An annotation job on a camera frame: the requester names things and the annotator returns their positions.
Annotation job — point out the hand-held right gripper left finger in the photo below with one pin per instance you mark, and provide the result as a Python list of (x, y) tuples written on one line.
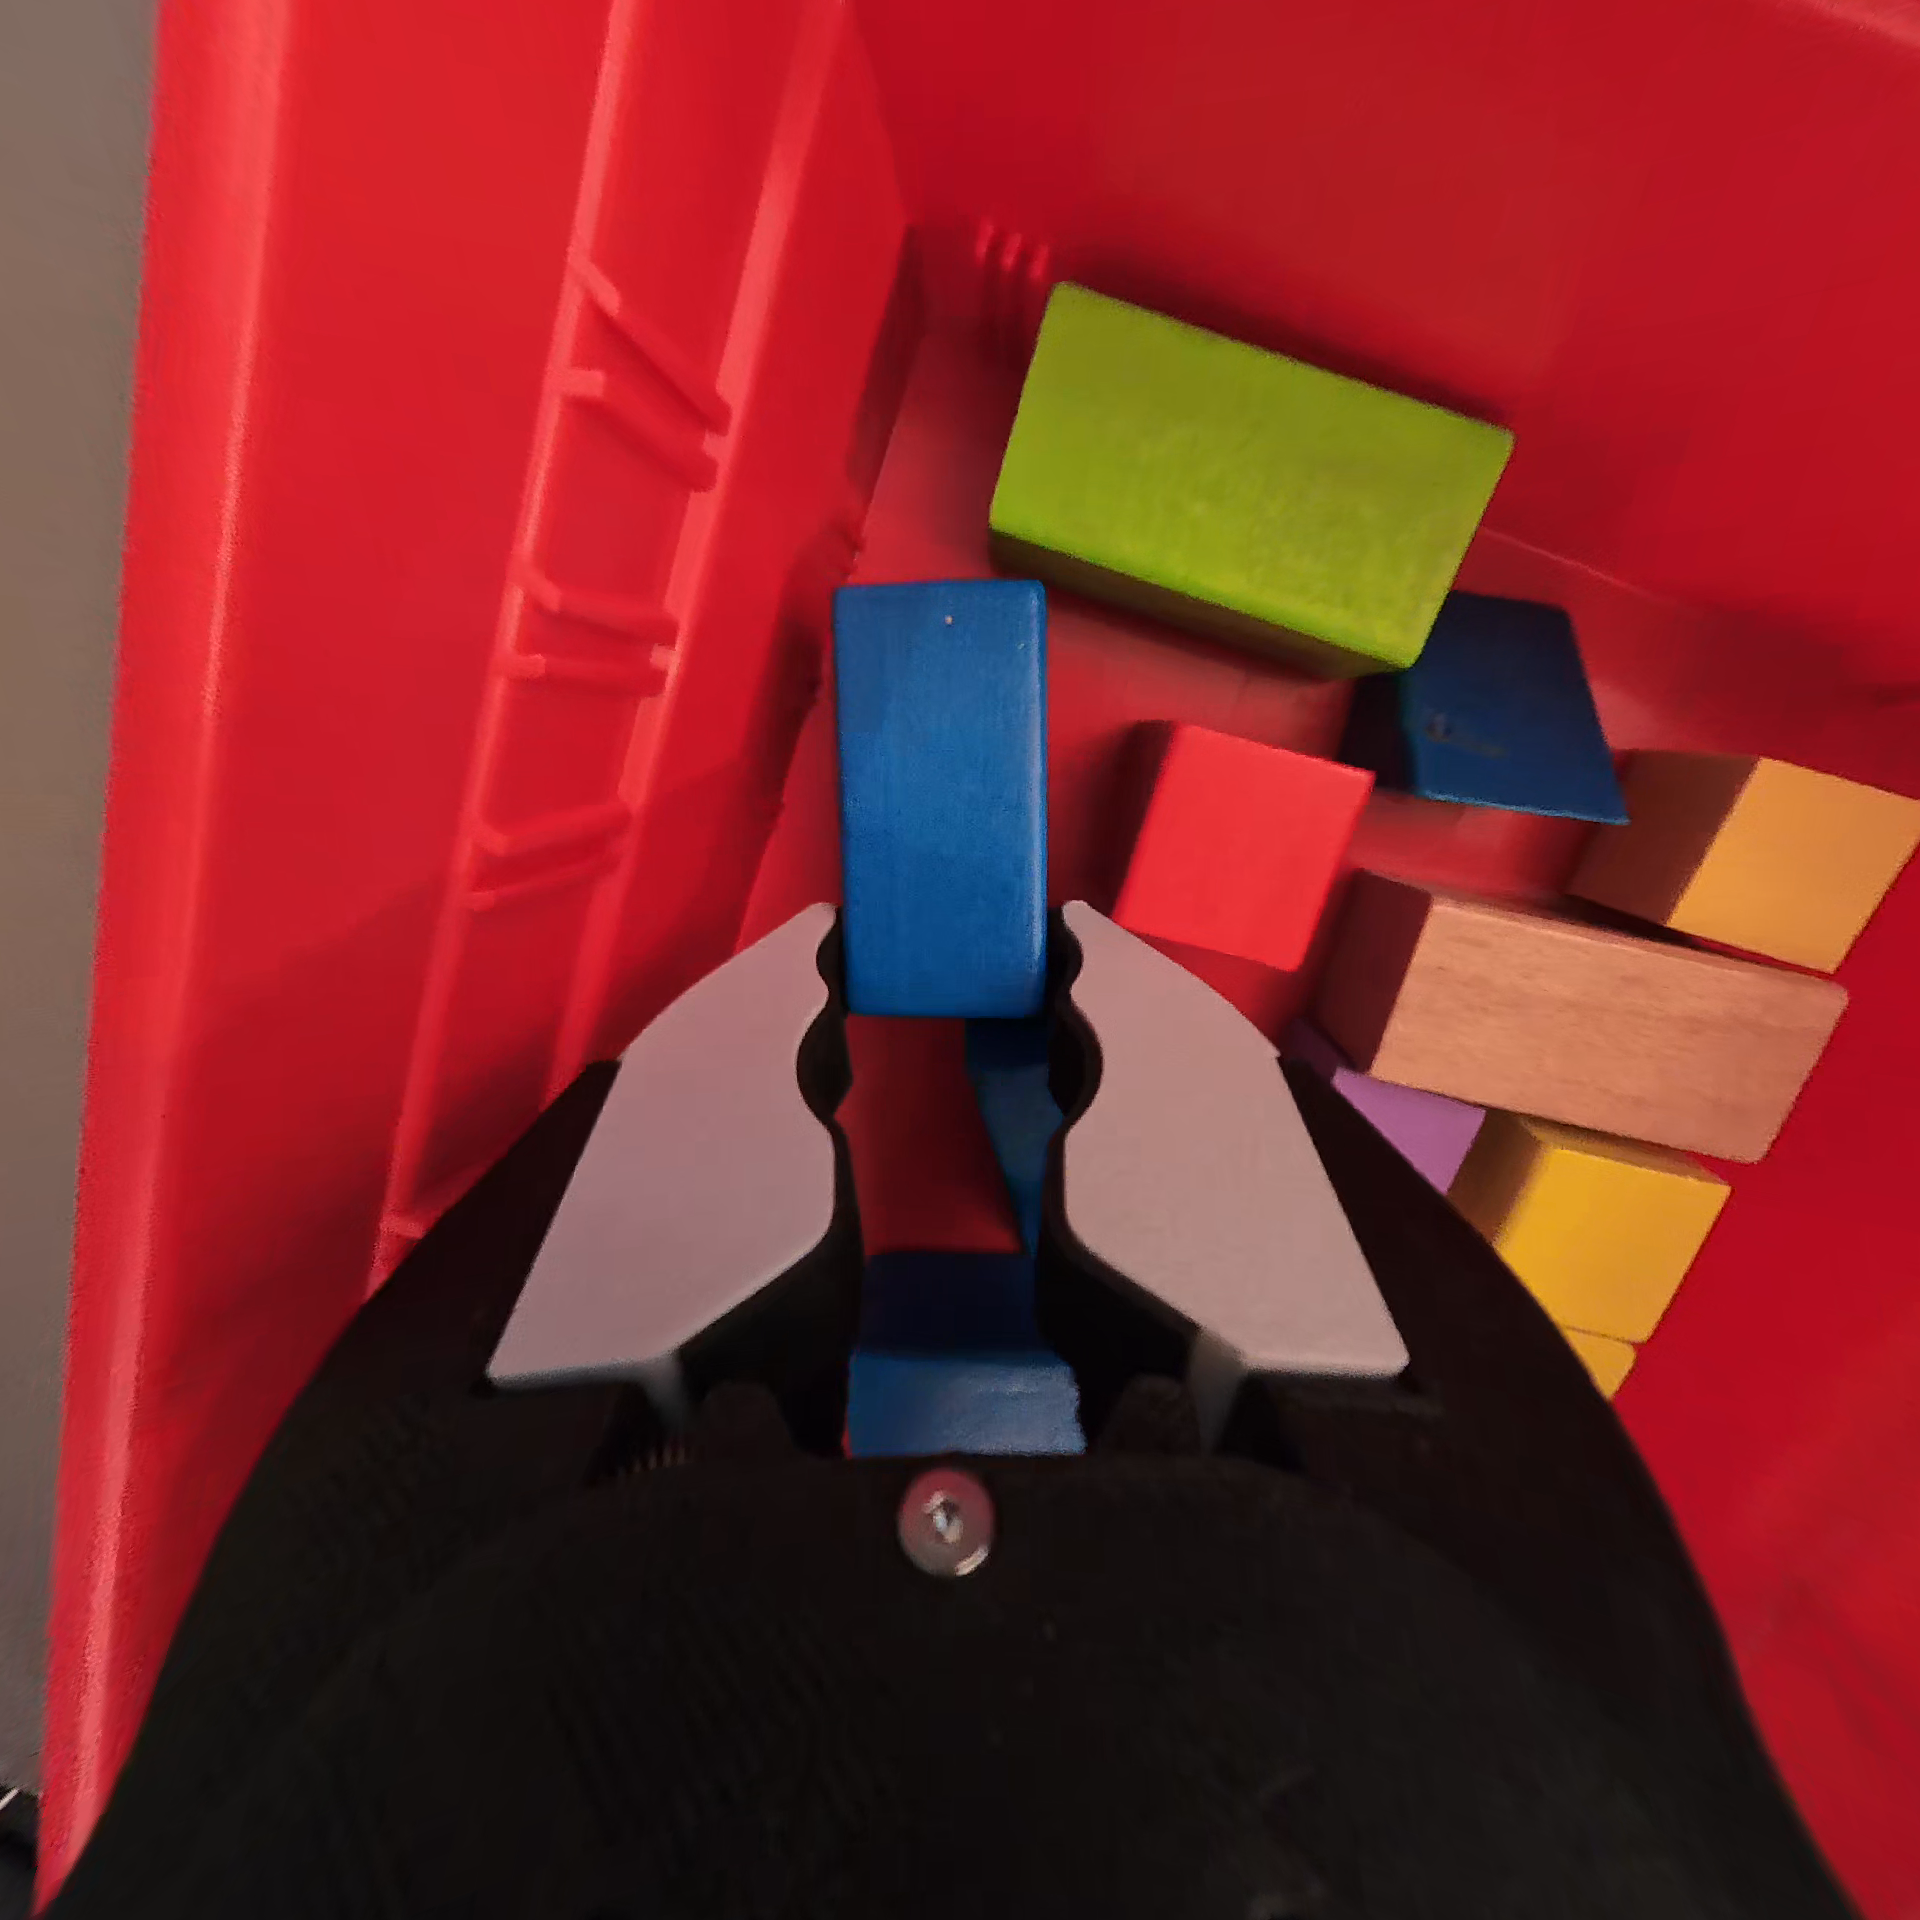
[(691, 1201)]

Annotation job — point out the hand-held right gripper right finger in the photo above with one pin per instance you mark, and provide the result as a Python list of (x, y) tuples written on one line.
[(1214, 1201)]

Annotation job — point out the purple wooden cube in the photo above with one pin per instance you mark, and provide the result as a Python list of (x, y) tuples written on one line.
[(1410, 1124)]

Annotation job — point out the large blue wooden block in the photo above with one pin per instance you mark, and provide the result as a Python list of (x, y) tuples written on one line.
[(1014, 1124)]

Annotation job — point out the red wooden block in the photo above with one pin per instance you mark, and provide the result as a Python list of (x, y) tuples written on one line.
[(1238, 838)]

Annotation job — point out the natural wood rectangular block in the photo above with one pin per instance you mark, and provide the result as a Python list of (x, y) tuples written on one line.
[(1575, 1013)]

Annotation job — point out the blue wooden cuboid block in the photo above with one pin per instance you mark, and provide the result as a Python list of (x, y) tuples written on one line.
[(937, 779)]

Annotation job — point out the dark blue wedge block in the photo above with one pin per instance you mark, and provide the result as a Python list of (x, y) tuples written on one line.
[(1501, 721)]

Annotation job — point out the small yellow wooden cube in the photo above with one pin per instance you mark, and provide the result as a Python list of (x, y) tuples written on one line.
[(1770, 861)]

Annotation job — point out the red plastic bin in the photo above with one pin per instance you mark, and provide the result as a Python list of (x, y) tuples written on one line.
[(376, 598)]

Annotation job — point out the green wooden block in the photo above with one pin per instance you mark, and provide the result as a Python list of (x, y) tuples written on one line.
[(1243, 464)]

